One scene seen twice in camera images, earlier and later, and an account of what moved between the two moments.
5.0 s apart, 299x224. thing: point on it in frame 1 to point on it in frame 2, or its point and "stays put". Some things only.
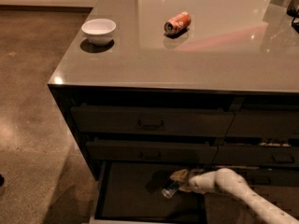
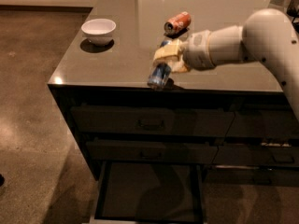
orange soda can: [177, 23] stays put
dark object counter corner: [292, 9] stays put
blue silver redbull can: [170, 189] to [159, 76]
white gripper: [196, 182] to [196, 50]
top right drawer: [263, 122] stays put
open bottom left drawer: [131, 192] stays put
